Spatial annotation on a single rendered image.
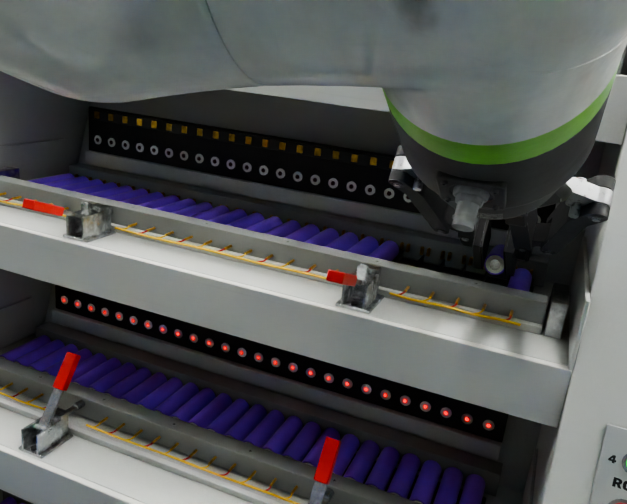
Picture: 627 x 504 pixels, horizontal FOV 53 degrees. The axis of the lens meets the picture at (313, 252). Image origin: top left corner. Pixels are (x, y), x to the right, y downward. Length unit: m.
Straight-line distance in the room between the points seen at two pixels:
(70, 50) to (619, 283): 0.37
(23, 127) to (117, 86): 0.58
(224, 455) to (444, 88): 0.47
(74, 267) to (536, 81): 0.48
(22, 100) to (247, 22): 0.63
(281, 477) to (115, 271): 0.23
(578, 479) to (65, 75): 0.39
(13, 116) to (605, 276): 0.62
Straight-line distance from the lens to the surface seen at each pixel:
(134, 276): 0.56
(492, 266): 0.54
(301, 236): 0.59
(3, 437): 0.68
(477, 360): 0.46
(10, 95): 0.78
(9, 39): 0.19
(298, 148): 0.67
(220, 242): 0.57
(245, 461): 0.60
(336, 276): 0.42
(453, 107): 0.21
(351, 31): 0.17
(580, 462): 0.47
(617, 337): 0.46
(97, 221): 0.61
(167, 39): 0.19
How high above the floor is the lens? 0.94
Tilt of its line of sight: 1 degrees down
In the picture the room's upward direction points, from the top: 12 degrees clockwise
